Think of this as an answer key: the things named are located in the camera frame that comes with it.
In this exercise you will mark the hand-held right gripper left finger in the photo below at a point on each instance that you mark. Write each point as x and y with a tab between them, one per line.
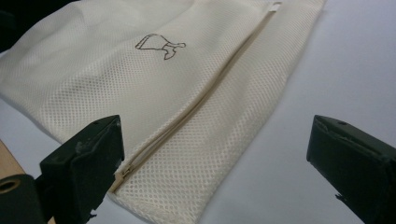
81	161

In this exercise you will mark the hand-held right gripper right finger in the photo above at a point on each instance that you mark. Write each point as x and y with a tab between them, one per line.
358	161

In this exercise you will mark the cream mesh laundry bag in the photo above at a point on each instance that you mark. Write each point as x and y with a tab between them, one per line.
186	81

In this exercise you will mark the wooden framed blue board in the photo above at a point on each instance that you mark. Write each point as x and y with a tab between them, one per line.
348	68

